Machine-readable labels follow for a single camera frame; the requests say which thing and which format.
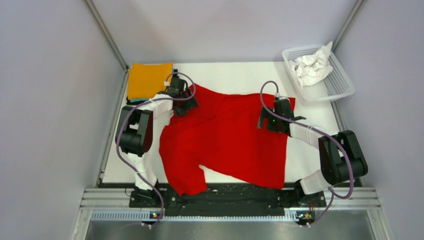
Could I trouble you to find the red t shirt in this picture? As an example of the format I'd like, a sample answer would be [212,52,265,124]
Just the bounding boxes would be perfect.
[159,85,288,195]

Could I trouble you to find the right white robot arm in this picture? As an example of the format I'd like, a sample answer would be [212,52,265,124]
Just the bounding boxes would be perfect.
[257,97,369,206]

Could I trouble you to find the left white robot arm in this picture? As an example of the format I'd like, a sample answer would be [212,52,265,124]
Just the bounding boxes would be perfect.
[115,70,199,207]

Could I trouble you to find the orange folded t shirt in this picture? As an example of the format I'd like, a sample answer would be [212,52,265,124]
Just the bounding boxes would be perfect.
[126,62,174,101]

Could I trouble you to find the white crumpled t shirt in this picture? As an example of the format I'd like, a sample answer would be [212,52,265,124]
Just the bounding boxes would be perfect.
[289,41,334,89]

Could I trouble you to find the black folded t shirt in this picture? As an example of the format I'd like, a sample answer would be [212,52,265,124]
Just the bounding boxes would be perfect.
[126,97,148,106]

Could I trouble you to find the white plastic basket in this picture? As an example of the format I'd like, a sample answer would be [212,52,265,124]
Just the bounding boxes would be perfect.
[281,44,355,104]

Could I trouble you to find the white cable duct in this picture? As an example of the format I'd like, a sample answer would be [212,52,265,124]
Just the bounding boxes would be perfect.
[90,210,300,222]

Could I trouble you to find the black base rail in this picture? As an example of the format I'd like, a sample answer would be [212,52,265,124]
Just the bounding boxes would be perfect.
[121,183,329,217]

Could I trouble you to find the aluminium frame rail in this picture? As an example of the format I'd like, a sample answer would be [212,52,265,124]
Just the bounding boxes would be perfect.
[80,183,381,210]

